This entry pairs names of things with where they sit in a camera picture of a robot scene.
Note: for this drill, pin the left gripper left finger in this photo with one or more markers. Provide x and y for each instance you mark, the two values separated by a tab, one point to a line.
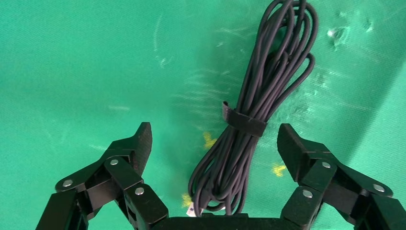
127	177

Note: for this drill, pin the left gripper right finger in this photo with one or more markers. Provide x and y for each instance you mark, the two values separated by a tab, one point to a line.
317	171

